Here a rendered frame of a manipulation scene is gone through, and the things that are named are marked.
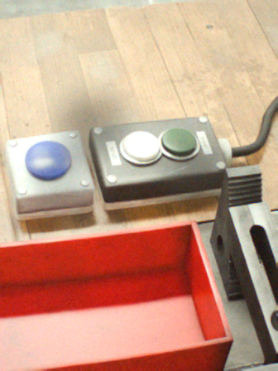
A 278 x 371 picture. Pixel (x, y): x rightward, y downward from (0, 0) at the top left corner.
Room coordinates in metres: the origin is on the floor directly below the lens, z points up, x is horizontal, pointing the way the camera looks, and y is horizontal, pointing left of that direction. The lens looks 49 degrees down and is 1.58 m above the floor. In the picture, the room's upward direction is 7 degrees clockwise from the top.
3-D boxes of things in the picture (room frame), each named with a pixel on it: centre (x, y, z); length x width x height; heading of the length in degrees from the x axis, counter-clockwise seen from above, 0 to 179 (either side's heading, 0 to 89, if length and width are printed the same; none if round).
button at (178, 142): (0.61, -0.03, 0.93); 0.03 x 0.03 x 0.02
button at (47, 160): (0.58, 0.07, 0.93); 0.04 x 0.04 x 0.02
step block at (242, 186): (0.51, -0.09, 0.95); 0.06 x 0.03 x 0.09; 19
